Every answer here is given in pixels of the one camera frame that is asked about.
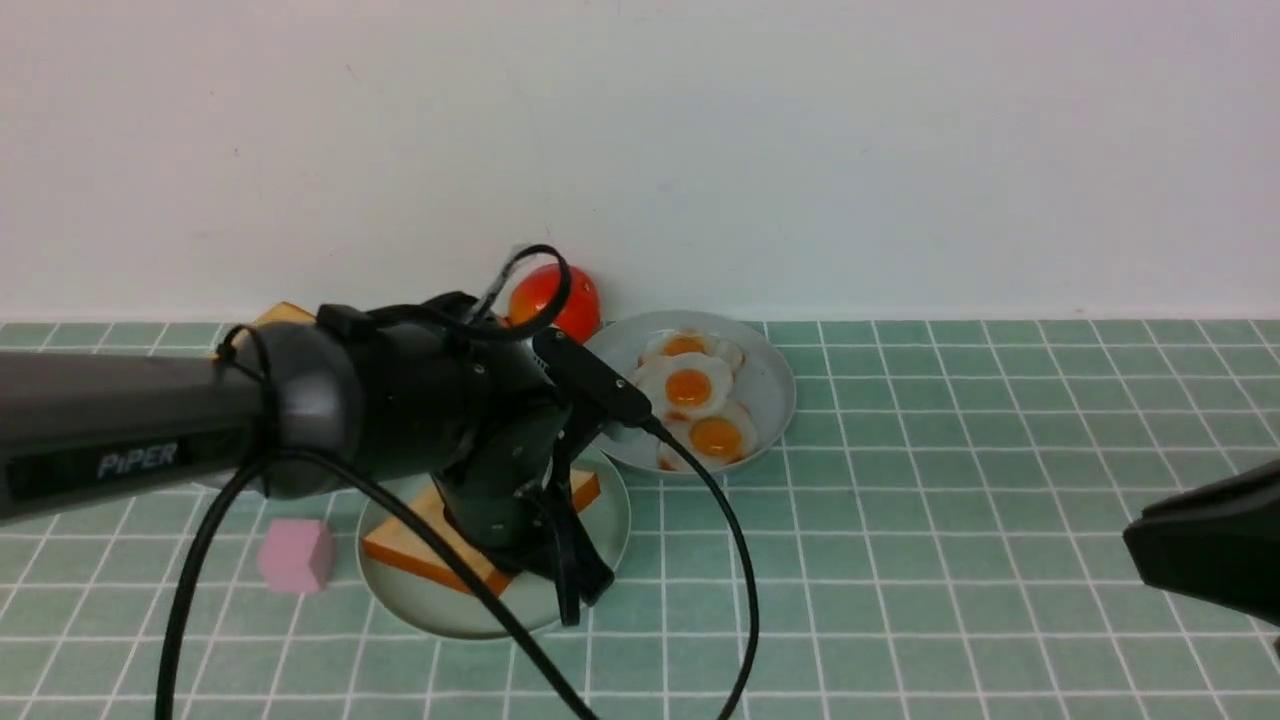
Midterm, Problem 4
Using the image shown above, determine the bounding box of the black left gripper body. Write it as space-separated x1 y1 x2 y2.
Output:
431 300 571 580

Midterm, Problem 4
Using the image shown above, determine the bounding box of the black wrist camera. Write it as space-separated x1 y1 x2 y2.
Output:
531 329 652 430

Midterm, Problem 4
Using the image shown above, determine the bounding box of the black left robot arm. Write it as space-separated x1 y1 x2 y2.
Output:
1 293 646 625

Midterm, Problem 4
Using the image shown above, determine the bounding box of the light blue egg plate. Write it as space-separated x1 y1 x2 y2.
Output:
586 310 797 473

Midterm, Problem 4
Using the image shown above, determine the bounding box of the pink cube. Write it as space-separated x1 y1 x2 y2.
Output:
257 518 335 594

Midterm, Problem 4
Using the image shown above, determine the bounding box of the red apple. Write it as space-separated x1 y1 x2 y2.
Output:
506 264 602 345

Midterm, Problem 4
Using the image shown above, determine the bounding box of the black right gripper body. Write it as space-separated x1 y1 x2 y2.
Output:
1123 461 1279 625

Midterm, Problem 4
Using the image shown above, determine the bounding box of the toast slice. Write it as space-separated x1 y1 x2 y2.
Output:
209 301 315 359
358 468 602 596

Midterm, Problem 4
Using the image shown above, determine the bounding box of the black camera cable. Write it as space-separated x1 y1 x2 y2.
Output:
155 243 762 720

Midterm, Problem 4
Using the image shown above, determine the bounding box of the fried egg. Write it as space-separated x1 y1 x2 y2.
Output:
637 328 746 373
664 398 760 471
630 354 733 421

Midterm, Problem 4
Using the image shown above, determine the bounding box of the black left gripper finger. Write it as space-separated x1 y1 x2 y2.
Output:
545 480 582 628
568 506 614 607

